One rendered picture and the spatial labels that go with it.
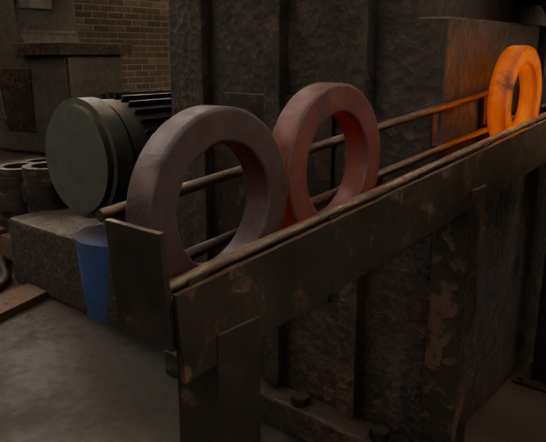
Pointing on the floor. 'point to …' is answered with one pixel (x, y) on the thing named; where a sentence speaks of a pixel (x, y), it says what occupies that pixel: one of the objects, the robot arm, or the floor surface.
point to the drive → (84, 185)
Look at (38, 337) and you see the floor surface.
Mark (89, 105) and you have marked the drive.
